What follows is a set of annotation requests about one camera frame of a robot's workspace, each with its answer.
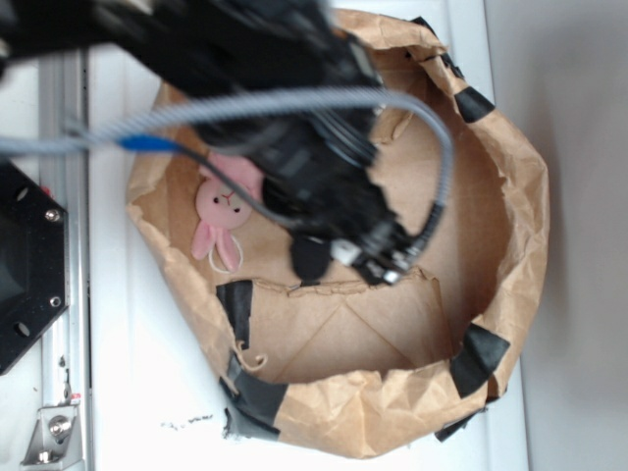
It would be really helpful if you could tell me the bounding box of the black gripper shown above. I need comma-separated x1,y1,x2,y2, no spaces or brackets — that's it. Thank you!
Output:
247,115,414,285

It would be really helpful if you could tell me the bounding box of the pink plush bunny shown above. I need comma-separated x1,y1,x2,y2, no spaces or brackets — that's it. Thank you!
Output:
191,151,263,273

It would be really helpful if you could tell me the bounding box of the brown paper bag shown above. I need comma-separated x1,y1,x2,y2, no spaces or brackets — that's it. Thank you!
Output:
127,10,550,458

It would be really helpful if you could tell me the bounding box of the metal corner bracket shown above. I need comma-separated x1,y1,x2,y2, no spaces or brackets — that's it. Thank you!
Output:
20,405,82,470

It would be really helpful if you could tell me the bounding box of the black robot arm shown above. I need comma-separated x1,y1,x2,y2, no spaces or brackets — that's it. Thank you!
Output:
1,1,422,285

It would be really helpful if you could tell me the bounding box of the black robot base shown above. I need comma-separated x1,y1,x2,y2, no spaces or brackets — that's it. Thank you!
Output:
1,162,68,375

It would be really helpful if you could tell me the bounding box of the aluminium frame rail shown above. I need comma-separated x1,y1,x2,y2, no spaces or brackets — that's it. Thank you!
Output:
39,52,93,470

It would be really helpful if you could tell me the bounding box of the grey braided cable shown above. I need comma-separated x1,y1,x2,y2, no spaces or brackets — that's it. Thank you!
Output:
0,85,455,256

